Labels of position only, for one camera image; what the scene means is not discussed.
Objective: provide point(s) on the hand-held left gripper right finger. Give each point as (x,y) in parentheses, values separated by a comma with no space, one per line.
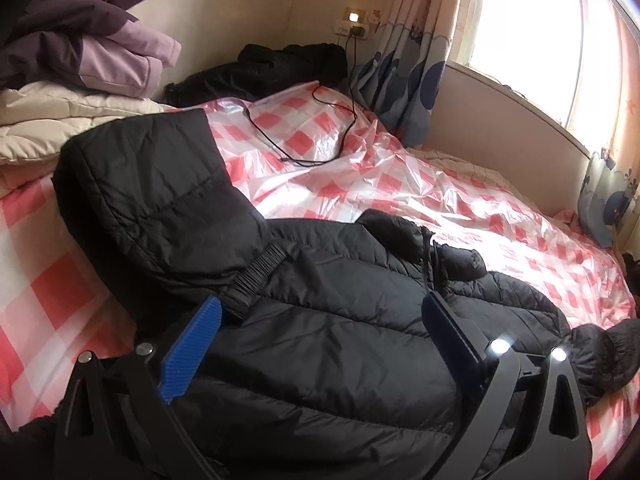
(457,345)

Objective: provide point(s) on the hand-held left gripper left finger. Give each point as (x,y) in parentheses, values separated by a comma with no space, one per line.
(192,350)

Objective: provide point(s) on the black puffer jacket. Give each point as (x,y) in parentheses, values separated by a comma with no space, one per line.
(325,335)

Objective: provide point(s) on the red checked plastic sheet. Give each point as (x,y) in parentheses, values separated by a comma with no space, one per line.
(400,185)

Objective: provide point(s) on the cream quilt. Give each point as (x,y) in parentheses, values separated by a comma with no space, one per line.
(55,120)

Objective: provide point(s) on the black garment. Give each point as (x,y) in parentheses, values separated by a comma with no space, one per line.
(270,67)

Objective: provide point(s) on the purple jacket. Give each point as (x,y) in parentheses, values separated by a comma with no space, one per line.
(90,50)

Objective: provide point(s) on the glowing night light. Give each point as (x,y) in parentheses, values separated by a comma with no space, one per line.
(356,15)

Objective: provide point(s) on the white wall socket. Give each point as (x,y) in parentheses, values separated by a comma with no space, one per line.
(356,29)

